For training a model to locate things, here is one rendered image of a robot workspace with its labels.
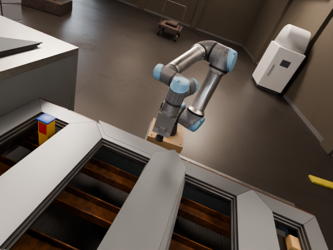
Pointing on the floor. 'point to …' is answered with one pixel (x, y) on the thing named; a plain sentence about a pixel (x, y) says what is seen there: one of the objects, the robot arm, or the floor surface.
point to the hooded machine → (281, 59)
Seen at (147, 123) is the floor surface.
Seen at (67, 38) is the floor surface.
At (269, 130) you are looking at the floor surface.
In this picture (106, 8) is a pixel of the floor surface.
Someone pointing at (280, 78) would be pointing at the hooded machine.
